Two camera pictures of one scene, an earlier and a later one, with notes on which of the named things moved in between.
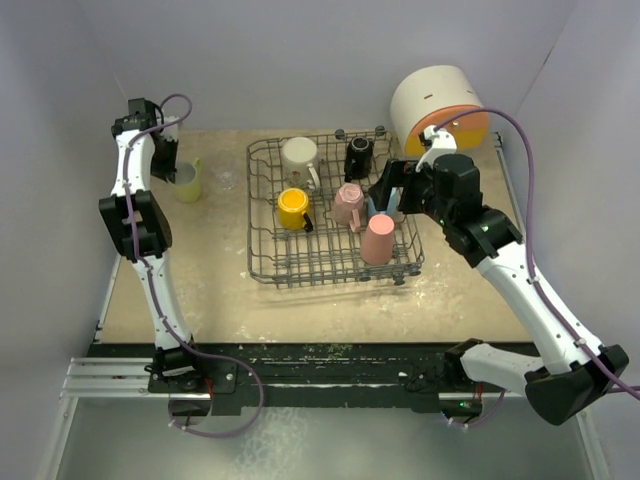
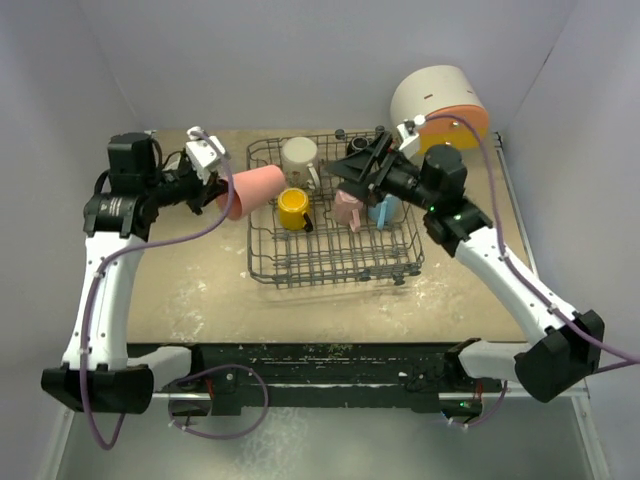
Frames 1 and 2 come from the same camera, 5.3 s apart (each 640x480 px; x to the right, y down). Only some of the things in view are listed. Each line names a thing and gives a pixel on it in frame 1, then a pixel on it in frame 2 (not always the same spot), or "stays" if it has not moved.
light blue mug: x=392 y=207 stays
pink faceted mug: x=349 y=205 stays
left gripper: x=168 y=170 to x=203 y=193
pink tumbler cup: x=378 y=241 to x=251 y=188
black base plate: x=424 y=375 stays
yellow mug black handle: x=292 y=206 stays
